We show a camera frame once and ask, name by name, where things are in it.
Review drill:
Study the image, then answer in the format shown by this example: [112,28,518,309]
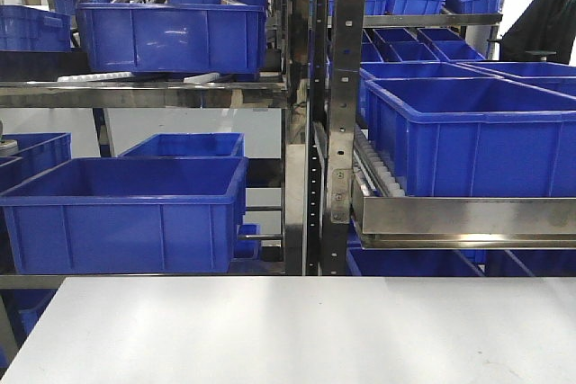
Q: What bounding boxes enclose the steel shelving rack left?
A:
[1,0,311,276]

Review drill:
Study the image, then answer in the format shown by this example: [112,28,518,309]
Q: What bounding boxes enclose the steel shelving rack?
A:
[1,0,311,276]
[302,0,575,275]

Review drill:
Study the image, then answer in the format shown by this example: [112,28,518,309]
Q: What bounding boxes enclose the blue bin behind lower left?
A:
[119,132,244,157]

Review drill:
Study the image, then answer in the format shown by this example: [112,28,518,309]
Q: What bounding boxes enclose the blue bin bottom right shelf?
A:
[346,248,482,277]

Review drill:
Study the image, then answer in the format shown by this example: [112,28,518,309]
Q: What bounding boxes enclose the blue bin behind right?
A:
[357,61,492,117]

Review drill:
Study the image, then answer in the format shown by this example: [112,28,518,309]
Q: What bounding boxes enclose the large blue bin right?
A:
[366,78,575,198]

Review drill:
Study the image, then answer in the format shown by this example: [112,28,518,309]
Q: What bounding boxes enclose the large blue bin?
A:
[366,78,575,198]
[76,3,266,75]
[1,156,248,275]

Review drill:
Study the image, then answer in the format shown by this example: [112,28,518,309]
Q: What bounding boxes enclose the large blue bin lower left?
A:
[1,156,248,275]

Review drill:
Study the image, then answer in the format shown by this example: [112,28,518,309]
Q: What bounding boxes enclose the large blue bin upper left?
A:
[76,3,266,75]

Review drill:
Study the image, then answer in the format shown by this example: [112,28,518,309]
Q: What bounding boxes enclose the steel shelving rack right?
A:
[302,0,575,275]

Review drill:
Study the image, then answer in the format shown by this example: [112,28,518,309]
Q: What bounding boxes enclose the blue bin far left lower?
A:
[1,132,71,192]

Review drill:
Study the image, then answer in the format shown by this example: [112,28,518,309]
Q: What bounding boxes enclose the black garment hanging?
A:
[499,0,575,65]

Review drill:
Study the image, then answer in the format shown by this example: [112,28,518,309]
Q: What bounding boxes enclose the blue bin far left upper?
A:
[1,5,71,52]

